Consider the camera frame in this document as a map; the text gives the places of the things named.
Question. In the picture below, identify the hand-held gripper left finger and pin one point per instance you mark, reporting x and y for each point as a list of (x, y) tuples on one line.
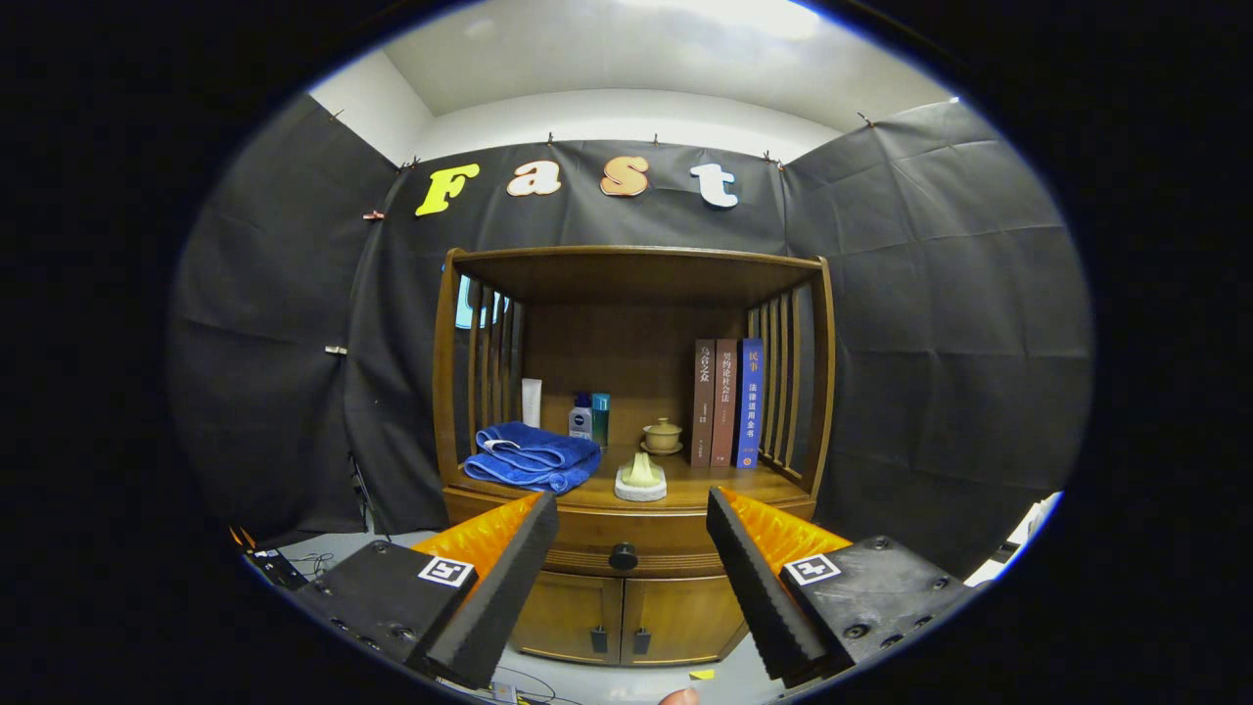
[(499, 597)]

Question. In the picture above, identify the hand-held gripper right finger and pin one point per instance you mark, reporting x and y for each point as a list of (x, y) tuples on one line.
[(759, 587)]

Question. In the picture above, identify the wooden drawer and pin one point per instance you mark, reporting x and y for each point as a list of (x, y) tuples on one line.
[(671, 534)]

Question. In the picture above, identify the pale green soap white dish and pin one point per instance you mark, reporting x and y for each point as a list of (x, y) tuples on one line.
[(641, 480)]

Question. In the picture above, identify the wooden cabinet door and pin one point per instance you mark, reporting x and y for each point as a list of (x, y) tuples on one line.
[(690, 612), (568, 612)]

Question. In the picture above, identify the wooden countertop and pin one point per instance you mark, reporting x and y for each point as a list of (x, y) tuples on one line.
[(705, 480)]

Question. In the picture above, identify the wooden cabinet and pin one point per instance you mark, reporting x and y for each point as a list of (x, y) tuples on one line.
[(626, 352)]

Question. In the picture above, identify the blue folded towel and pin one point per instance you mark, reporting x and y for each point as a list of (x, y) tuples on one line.
[(533, 455)]

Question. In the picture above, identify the beige lidded teacup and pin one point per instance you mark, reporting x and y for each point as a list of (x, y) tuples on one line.
[(663, 438)]

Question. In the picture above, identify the blue book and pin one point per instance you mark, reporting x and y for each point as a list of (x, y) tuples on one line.
[(749, 401)]

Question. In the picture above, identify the reddish brown book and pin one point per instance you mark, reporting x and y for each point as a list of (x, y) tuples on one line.
[(724, 401)]

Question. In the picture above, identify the dark brown book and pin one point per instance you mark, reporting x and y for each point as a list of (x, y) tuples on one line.
[(704, 401)]

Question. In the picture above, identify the white bottle blue cap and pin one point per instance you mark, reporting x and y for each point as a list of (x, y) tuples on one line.
[(580, 421)]

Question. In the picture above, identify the white tube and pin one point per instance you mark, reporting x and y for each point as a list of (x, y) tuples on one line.
[(532, 403)]

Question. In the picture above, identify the teal bottle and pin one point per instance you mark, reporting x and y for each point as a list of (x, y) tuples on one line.
[(600, 421)]

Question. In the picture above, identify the black floor device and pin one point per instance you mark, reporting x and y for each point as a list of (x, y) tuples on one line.
[(274, 566)]

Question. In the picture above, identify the white paper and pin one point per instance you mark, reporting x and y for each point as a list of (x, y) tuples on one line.
[(1038, 514)]

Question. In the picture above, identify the black backdrop cloth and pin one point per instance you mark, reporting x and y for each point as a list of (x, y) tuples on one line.
[(930, 294)]

